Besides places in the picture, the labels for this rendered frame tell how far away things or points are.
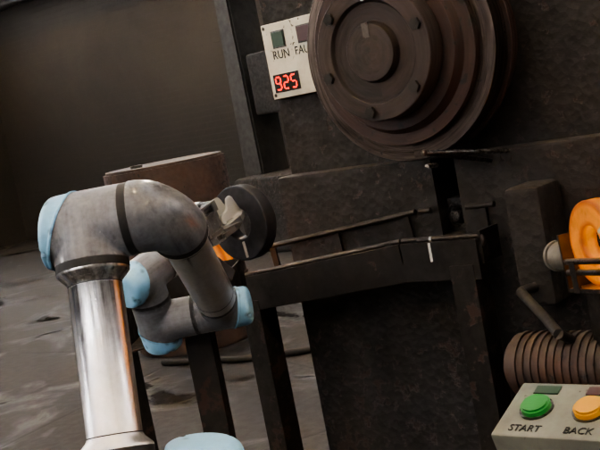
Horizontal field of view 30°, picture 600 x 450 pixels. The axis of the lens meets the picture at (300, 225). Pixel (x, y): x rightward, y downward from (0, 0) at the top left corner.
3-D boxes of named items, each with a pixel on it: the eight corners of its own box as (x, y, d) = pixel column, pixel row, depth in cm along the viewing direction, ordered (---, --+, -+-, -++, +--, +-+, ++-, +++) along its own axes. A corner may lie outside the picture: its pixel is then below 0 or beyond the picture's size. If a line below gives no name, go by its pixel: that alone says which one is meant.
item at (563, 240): (604, 284, 207) (591, 227, 207) (605, 284, 206) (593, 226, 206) (568, 293, 205) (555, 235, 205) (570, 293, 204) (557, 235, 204)
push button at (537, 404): (530, 403, 148) (526, 392, 147) (558, 404, 145) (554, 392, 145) (519, 421, 145) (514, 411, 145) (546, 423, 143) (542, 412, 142)
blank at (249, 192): (212, 193, 235) (202, 195, 232) (264, 175, 225) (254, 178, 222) (233, 263, 235) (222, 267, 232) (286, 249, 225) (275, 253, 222)
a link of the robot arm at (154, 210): (190, 154, 173) (252, 286, 216) (121, 167, 174) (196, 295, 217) (196, 219, 168) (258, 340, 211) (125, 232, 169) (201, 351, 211)
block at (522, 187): (545, 293, 233) (527, 179, 230) (581, 292, 227) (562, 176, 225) (520, 306, 225) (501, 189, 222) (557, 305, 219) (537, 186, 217)
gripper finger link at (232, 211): (245, 185, 225) (218, 205, 219) (257, 211, 227) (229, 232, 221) (235, 187, 228) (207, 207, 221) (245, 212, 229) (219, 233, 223)
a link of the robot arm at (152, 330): (200, 351, 210) (186, 301, 205) (142, 362, 211) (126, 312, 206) (203, 329, 217) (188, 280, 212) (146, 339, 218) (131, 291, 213)
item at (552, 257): (573, 267, 215) (567, 237, 215) (596, 267, 207) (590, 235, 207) (545, 274, 214) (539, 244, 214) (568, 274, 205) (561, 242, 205)
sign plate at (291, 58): (279, 98, 274) (265, 25, 272) (362, 82, 257) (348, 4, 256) (273, 99, 273) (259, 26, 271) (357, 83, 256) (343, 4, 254)
